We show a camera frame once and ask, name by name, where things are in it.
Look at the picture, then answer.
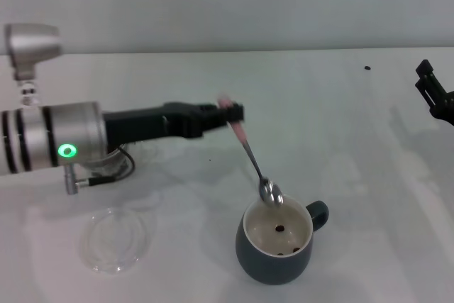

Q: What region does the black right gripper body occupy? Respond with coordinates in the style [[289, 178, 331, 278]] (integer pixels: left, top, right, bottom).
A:
[[427, 89, 454, 123]]

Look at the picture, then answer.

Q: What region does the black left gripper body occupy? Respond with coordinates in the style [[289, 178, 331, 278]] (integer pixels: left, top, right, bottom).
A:
[[102, 101, 206, 150]]

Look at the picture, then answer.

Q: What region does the pink-handled metal spoon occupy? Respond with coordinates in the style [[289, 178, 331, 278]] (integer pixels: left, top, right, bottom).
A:
[[216, 94, 285, 209]]

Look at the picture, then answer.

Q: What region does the clear glass saucer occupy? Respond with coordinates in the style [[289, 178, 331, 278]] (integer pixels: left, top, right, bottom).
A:
[[80, 206, 150, 275]]

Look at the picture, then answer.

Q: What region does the dark grey ceramic mug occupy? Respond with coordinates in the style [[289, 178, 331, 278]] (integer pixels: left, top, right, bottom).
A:
[[234, 193, 331, 286]]

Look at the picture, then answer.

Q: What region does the black cable with metal plug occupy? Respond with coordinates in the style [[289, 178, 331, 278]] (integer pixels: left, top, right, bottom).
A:
[[75, 145, 136, 187]]

